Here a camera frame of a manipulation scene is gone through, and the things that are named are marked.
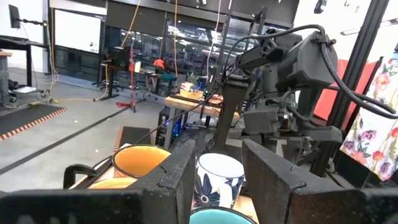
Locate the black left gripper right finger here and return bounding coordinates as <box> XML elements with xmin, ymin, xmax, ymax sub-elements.
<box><xmin>241</xmin><ymin>138</ymin><xmax>368</xmax><ymax>224</ymax></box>

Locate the white board panel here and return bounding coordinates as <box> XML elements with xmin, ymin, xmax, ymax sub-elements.
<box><xmin>53</xmin><ymin>9</ymin><xmax>103</xmax><ymax>54</ymax></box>

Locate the floral patterned cloth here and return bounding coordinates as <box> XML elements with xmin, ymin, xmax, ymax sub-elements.
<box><xmin>340</xmin><ymin>51</ymin><xmax>398</xmax><ymax>182</ymax></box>

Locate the yellow mug with black rim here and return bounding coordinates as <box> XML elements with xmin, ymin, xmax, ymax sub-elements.
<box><xmin>111</xmin><ymin>144</ymin><xmax>172</xmax><ymax>180</ymax></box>

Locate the computer tower with blue light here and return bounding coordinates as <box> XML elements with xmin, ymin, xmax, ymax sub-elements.
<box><xmin>154</xmin><ymin>106</ymin><xmax>189</xmax><ymax>147</ymax></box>

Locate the white mug with blue flowers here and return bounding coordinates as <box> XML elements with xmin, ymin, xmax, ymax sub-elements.
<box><xmin>192</xmin><ymin>152</ymin><xmax>246</xmax><ymax>210</ymax></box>

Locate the large hazard-striped black floor mat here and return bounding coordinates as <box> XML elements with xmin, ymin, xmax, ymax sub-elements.
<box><xmin>113</xmin><ymin>125</ymin><xmax>154</xmax><ymax>154</ymax></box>

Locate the black aluminium table frame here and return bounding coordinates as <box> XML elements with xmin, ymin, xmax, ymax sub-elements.
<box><xmin>309</xmin><ymin>0</ymin><xmax>398</xmax><ymax>191</ymax></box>

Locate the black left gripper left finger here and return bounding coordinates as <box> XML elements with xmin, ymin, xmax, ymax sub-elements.
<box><xmin>126</xmin><ymin>139</ymin><xmax>197</xmax><ymax>224</ymax></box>

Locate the yellow hanging cable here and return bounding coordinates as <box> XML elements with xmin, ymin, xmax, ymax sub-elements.
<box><xmin>27</xmin><ymin>0</ymin><xmax>142</xmax><ymax>106</ymax></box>

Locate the black looped cable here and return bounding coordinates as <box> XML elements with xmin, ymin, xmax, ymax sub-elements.
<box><xmin>63</xmin><ymin>164</ymin><xmax>99</xmax><ymax>189</ymax></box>

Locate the red tripod stand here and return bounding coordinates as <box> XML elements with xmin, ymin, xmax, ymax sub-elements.
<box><xmin>116</xmin><ymin>39</ymin><xmax>138</xmax><ymax>113</ymax></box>

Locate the red cloth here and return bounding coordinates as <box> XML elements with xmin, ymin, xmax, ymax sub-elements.
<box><xmin>313</xmin><ymin>58</ymin><xmax>379</xmax><ymax>123</ymax></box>

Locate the black background desk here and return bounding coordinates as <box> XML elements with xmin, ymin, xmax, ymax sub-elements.
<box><xmin>0</xmin><ymin>35</ymin><xmax>47</xmax><ymax>88</ymax></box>

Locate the teal mug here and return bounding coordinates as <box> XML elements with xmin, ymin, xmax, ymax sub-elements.
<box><xmin>189</xmin><ymin>206</ymin><xmax>257</xmax><ymax>224</ymax></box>

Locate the black monitor on arm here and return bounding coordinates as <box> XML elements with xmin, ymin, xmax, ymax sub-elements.
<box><xmin>8</xmin><ymin>4</ymin><xmax>48</xmax><ymax>29</ymax></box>

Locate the wooden background work table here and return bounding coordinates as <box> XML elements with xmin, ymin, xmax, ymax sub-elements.
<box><xmin>164</xmin><ymin>92</ymin><xmax>241</xmax><ymax>151</ymax></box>

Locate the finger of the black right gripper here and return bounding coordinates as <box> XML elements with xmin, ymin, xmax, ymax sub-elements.
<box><xmin>213</xmin><ymin>74</ymin><xmax>251</xmax><ymax>154</ymax></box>

